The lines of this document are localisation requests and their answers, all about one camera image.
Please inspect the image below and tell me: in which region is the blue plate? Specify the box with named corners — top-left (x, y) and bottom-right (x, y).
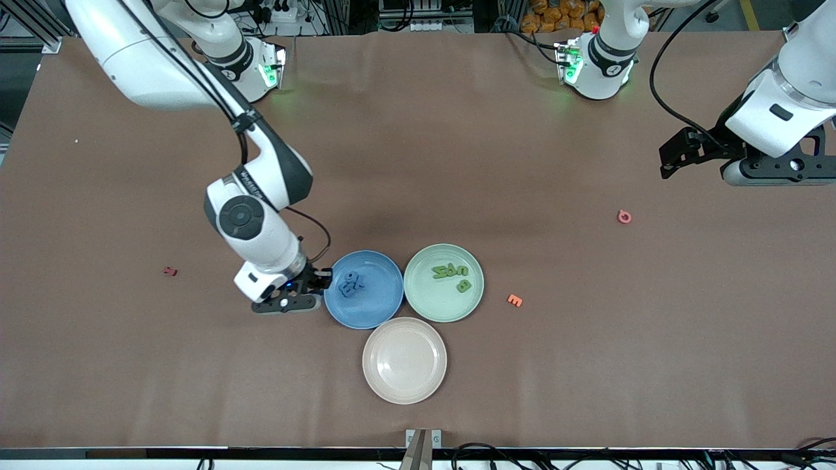
top-left (324, 250), bottom-right (405, 330)

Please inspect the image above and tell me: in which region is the beige plate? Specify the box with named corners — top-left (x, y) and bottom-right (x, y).
top-left (362, 317), bottom-right (448, 405)

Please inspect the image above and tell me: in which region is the green plate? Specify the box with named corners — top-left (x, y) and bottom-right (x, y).
top-left (403, 243), bottom-right (485, 323)

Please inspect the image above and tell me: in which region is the brown table cover sheet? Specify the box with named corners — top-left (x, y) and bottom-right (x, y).
top-left (0, 29), bottom-right (836, 451)

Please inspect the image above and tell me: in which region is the orange objects pile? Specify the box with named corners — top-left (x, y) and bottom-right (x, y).
top-left (521, 0), bottom-right (605, 33)

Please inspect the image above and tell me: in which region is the white square power strip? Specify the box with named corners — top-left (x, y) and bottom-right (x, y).
top-left (258, 3), bottom-right (300, 25)

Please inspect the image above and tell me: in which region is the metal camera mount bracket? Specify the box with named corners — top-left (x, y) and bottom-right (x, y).
top-left (405, 429), bottom-right (443, 470)

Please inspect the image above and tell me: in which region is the black looped floor cable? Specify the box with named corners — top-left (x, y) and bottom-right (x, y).
top-left (451, 443), bottom-right (523, 470)

